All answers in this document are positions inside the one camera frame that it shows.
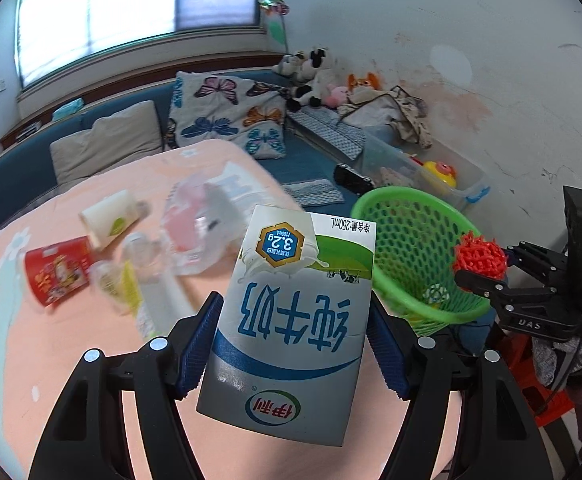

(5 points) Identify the window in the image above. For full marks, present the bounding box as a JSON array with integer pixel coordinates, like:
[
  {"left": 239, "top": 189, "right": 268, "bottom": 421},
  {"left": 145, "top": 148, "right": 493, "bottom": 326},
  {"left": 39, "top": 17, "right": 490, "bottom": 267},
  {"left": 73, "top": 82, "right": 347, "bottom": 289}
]
[{"left": 15, "top": 0, "right": 267, "bottom": 92}]

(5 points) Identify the clear plastic bottle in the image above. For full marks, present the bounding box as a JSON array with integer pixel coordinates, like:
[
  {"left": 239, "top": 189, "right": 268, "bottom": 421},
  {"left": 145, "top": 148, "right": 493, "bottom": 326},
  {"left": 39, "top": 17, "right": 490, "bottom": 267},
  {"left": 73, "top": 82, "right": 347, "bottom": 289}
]
[{"left": 121, "top": 232, "right": 194, "bottom": 341}]

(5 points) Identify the teal packet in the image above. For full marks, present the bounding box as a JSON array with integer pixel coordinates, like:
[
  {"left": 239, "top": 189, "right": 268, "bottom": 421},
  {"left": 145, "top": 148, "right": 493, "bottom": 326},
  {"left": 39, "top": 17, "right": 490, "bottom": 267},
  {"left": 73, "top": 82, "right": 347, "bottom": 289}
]
[{"left": 51, "top": 98, "right": 86, "bottom": 121}]

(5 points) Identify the small grey checkered cloth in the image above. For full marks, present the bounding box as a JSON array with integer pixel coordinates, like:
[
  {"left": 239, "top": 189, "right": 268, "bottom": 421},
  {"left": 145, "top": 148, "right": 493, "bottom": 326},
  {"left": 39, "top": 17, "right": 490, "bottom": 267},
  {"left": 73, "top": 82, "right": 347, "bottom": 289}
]
[{"left": 283, "top": 178, "right": 346, "bottom": 207}]

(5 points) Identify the red paper cup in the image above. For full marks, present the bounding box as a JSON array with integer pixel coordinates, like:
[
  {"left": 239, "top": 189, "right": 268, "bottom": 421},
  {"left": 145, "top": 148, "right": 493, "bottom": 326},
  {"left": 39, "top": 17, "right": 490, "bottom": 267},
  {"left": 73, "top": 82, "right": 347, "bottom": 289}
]
[{"left": 24, "top": 237, "right": 97, "bottom": 308}]

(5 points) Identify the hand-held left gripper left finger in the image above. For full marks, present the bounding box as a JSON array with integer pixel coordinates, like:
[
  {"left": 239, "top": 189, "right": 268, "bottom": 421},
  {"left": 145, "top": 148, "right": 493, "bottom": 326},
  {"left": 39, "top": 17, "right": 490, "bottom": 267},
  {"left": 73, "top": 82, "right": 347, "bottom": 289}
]
[{"left": 27, "top": 291, "right": 224, "bottom": 480}]

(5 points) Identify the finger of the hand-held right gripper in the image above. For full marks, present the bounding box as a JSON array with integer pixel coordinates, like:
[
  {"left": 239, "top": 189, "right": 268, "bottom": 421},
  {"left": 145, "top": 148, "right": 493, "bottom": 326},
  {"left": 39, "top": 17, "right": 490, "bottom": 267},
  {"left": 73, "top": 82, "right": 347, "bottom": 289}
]
[
  {"left": 505, "top": 241, "right": 568, "bottom": 288},
  {"left": 454, "top": 268, "right": 510, "bottom": 307}
]

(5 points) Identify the red spiky ball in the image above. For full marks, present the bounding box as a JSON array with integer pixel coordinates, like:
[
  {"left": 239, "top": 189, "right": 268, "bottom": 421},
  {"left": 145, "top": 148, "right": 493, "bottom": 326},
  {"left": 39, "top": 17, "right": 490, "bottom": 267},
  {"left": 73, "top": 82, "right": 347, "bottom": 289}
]
[{"left": 452, "top": 231, "right": 509, "bottom": 281}]

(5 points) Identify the red plastic stool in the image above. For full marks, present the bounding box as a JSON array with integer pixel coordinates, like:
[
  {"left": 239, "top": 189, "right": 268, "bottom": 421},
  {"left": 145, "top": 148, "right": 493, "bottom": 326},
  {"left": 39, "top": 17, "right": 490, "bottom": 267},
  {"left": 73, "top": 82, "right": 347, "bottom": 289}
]
[{"left": 491, "top": 332, "right": 576, "bottom": 428}]

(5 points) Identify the person's right hand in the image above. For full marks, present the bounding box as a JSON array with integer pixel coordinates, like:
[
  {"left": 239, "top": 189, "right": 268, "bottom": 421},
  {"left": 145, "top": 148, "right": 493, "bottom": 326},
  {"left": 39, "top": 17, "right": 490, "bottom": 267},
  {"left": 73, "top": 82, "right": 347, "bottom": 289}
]
[{"left": 531, "top": 335, "right": 582, "bottom": 389}]

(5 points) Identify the long grey checkered cloth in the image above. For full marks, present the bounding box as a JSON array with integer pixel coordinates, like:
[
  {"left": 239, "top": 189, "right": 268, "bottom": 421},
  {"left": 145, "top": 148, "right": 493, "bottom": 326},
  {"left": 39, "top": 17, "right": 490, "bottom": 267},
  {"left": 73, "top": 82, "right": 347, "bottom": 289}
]
[{"left": 287, "top": 109, "right": 367, "bottom": 160}]

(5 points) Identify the green plastic mesh basket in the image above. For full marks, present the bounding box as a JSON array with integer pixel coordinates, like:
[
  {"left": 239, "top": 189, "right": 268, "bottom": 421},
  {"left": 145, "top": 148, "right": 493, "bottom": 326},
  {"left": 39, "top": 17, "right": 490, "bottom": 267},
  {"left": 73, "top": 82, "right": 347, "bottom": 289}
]
[{"left": 350, "top": 186, "right": 492, "bottom": 337}]

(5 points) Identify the black and white cow plush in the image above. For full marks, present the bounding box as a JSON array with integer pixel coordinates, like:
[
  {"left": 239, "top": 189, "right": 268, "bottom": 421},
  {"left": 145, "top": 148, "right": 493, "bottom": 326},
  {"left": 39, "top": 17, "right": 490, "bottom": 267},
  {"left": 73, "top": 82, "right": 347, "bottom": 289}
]
[{"left": 286, "top": 47, "right": 343, "bottom": 112}]

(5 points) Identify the small black and white plush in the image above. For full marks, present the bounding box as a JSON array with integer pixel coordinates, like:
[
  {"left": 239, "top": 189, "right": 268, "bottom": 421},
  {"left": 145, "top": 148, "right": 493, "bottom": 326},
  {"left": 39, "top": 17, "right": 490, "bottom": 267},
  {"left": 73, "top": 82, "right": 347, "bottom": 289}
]
[{"left": 273, "top": 51, "right": 308, "bottom": 78}]

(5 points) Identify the blue sofa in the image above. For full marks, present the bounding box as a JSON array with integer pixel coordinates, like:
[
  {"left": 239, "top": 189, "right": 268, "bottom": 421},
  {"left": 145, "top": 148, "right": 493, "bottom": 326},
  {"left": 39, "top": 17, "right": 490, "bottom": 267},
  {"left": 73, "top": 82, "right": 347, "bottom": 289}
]
[{"left": 0, "top": 67, "right": 372, "bottom": 246}]

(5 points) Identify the crumpled patterned wrapper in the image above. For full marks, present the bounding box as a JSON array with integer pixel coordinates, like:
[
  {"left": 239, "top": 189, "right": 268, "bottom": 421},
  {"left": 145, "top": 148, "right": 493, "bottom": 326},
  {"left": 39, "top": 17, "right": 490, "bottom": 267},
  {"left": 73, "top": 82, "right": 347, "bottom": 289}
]
[{"left": 423, "top": 284, "right": 452, "bottom": 307}]

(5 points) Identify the clear pink plastic packaging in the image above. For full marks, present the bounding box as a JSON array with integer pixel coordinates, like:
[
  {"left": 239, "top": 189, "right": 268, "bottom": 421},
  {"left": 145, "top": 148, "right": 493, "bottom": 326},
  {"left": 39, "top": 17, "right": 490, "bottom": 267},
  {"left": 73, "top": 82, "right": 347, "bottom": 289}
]
[{"left": 161, "top": 172, "right": 252, "bottom": 277}]

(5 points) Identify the clear plastic storage box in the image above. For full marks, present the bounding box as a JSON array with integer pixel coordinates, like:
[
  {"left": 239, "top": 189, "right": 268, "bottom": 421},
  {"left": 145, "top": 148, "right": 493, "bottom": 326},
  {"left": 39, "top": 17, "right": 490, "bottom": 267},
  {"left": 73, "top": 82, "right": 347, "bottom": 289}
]
[{"left": 361, "top": 127, "right": 492, "bottom": 211}]

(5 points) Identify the clear bottle with yellow label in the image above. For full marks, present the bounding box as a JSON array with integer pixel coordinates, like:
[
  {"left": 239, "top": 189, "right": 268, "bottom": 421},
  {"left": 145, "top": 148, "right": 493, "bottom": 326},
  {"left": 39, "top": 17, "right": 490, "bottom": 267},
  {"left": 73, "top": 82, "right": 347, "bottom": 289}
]
[{"left": 88, "top": 259, "right": 144, "bottom": 317}]

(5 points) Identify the black remote device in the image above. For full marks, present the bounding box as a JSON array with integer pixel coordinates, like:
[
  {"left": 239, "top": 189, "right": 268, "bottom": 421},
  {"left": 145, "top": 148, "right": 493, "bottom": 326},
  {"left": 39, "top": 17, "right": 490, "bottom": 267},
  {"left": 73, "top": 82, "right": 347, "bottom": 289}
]
[{"left": 333, "top": 163, "right": 373, "bottom": 196}]

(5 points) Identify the white and blue milk carton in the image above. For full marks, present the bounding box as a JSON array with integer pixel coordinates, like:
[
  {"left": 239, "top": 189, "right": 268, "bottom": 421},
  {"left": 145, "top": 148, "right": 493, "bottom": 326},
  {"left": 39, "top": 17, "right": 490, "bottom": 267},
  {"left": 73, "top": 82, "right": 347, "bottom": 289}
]
[{"left": 196, "top": 205, "right": 376, "bottom": 447}]

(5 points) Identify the yellow toy duck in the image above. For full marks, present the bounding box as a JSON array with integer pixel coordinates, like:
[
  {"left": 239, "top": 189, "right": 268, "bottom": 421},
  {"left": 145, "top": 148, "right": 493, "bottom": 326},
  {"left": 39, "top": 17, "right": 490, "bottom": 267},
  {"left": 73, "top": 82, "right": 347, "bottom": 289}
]
[{"left": 423, "top": 160, "right": 458, "bottom": 188}]

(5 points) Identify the pink pig plush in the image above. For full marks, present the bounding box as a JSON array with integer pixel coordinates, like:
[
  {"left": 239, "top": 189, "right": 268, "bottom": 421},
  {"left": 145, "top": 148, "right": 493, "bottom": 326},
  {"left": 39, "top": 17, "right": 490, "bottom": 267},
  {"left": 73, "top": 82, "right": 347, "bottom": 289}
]
[{"left": 327, "top": 85, "right": 353, "bottom": 110}]

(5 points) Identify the butterfly print pillow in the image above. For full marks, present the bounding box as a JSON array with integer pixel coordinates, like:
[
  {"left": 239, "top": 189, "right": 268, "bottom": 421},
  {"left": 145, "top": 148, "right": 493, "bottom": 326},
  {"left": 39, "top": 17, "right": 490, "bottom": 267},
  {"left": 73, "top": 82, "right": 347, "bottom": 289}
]
[{"left": 163, "top": 71, "right": 289, "bottom": 161}]

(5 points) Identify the colourful pinwheel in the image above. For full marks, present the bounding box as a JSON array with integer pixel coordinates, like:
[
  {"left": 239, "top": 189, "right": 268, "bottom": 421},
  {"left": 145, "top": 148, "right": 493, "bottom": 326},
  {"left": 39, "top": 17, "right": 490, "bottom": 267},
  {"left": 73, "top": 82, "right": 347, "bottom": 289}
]
[{"left": 257, "top": 0, "right": 292, "bottom": 56}]

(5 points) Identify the pink printed tablecloth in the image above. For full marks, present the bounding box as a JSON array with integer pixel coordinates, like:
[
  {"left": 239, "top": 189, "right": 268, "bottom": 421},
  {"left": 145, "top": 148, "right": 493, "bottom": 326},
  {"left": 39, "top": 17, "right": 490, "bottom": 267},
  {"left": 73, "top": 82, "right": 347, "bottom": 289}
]
[{"left": 0, "top": 139, "right": 466, "bottom": 480}]

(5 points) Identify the beige pillow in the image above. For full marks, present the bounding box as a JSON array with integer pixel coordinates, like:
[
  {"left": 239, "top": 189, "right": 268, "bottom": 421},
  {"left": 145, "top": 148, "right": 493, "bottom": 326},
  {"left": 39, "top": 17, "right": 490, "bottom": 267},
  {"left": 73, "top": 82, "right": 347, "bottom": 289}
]
[{"left": 50, "top": 100, "right": 164, "bottom": 186}]

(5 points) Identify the orange fox plush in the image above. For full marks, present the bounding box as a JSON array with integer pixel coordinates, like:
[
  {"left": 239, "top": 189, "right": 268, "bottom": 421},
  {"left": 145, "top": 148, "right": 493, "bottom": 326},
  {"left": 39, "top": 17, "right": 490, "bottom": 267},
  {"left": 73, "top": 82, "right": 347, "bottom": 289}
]
[{"left": 346, "top": 72, "right": 379, "bottom": 103}]

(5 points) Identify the white paper cup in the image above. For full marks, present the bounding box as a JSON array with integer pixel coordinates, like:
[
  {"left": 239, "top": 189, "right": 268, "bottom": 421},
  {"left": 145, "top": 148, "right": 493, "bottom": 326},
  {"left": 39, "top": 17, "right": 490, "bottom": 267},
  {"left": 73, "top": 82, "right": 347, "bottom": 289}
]
[{"left": 80, "top": 190, "right": 149, "bottom": 251}]

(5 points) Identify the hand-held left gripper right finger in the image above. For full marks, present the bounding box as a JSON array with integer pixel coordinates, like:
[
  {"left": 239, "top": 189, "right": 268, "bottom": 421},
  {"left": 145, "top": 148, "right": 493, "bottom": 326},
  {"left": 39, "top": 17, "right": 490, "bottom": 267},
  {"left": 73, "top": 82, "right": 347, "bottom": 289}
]
[{"left": 366, "top": 297, "right": 554, "bottom": 480}]

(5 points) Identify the patterned beige cloth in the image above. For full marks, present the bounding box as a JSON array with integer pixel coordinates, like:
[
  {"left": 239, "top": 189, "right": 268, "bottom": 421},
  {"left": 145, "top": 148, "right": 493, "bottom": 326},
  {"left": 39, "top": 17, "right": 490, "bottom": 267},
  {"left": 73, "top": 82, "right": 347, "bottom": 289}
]
[{"left": 338, "top": 86, "right": 434, "bottom": 150}]

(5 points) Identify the white printed wrapper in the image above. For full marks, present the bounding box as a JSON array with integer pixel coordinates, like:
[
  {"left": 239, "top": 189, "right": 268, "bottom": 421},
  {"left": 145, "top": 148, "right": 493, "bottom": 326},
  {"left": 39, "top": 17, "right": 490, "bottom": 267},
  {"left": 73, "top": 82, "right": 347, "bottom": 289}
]
[{"left": 218, "top": 160, "right": 272, "bottom": 208}]

